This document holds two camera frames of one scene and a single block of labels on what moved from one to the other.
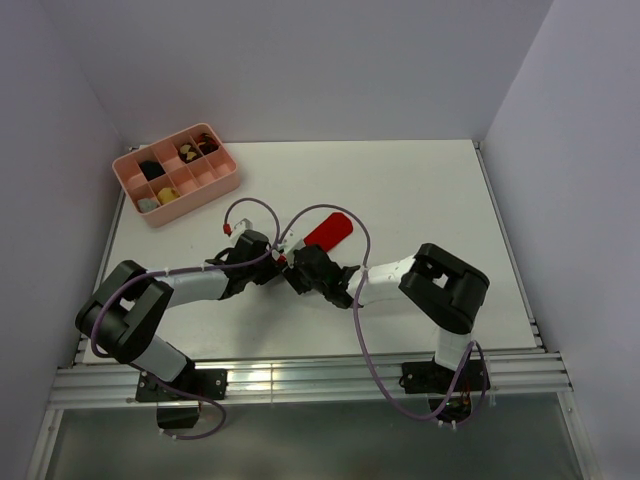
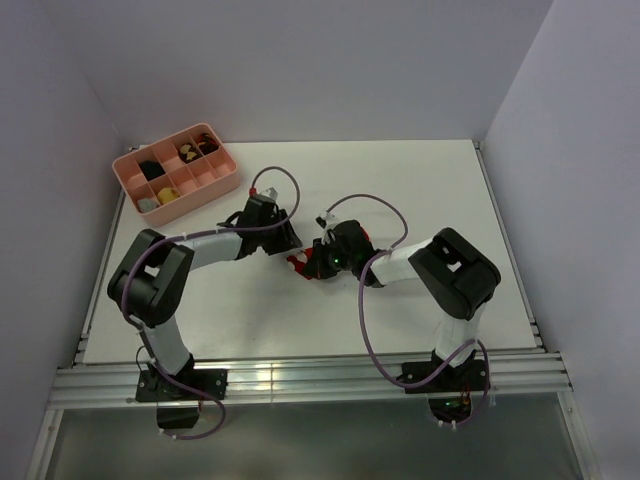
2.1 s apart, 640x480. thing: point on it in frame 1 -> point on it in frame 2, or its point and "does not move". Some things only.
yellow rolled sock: [167, 194] does not move
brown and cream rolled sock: [188, 152] does not move
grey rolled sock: [147, 204] does not move
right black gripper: [291, 276] -> [313, 266]
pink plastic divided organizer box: [178, 173] does not move
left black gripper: [271, 271] -> [287, 239]
